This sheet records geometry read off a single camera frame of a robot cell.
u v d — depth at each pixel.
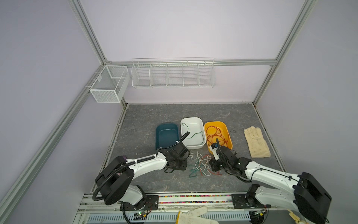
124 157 0.89
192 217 0.69
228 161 0.64
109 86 1.02
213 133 1.02
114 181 0.43
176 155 0.67
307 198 0.41
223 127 1.00
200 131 1.01
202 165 0.84
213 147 0.77
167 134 1.00
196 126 1.05
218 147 0.75
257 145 0.96
